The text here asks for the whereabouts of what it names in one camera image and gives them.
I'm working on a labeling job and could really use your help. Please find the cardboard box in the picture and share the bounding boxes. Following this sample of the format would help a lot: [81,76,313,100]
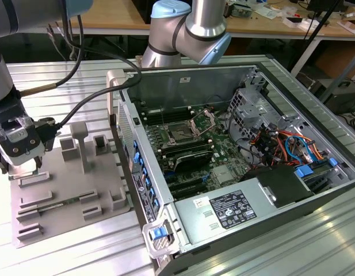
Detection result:
[338,20,355,34]

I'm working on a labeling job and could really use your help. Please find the silver chipset heat sink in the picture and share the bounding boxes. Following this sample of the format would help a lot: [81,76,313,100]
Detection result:
[213,166,234,183]

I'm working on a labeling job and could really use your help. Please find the black wire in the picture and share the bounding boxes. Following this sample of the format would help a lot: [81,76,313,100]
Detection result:
[227,112,253,144]

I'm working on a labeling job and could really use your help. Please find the blue wire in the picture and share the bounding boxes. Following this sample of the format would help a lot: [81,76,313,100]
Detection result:
[285,135,312,169]

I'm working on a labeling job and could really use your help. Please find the green motherboard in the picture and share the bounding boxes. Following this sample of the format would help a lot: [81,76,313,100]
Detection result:
[136,102,247,201]

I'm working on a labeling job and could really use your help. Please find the silver drive cage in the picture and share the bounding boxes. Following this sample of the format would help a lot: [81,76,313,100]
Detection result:
[227,87,281,141]

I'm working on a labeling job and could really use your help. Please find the thick black cable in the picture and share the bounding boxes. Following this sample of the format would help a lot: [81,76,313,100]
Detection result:
[33,48,143,150]

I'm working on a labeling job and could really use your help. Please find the grey parts rack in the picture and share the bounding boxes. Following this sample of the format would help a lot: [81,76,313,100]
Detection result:
[10,122,132,250]

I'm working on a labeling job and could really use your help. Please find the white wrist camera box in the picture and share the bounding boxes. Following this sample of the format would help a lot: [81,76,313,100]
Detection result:
[0,117,46,167]

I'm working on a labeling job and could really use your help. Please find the black expansion slot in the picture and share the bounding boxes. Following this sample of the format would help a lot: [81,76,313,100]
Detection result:
[167,178,207,190]
[170,186,208,200]

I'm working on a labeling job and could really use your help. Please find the open PC case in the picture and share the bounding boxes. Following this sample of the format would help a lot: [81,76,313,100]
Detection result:
[106,62,355,276]

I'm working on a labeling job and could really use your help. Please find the black box under desk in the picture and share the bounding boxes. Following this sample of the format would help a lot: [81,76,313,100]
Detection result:
[320,82,355,114]

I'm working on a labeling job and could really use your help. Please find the silver CPU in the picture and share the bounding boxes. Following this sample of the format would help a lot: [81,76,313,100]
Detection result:
[9,167,40,177]

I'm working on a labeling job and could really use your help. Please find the orange wire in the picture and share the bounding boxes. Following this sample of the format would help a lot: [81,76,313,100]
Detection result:
[280,131,329,160]

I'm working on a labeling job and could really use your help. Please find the black RAM slot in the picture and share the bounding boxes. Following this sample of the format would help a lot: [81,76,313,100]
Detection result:
[160,138,210,149]
[162,144,212,158]
[142,106,192,117]
[144,112,193,124]

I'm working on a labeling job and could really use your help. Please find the small white box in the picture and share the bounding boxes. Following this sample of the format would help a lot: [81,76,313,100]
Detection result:
[283,17,304,29]

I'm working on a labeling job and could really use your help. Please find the silver power supply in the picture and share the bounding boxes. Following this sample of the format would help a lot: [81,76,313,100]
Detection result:
[173,178,277,251]

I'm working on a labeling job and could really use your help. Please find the CPU socket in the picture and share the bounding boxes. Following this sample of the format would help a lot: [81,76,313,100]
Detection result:
[165,122,204,144]

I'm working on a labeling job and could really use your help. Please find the metal socket cover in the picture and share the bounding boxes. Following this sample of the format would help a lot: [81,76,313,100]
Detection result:
[188,110,217,137]

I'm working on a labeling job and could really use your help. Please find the green RAM stick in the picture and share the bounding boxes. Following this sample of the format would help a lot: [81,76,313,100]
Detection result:
[36,197,80,213]

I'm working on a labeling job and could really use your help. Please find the wooden desk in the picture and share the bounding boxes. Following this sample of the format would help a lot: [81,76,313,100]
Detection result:
[46,0,355,41]

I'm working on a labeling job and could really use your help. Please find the black graphics card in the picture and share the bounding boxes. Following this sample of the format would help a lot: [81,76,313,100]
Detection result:
[173,152,212,173]

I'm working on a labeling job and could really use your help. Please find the red wire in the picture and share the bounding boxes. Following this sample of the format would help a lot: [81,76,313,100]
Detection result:
[269,135,287,164]

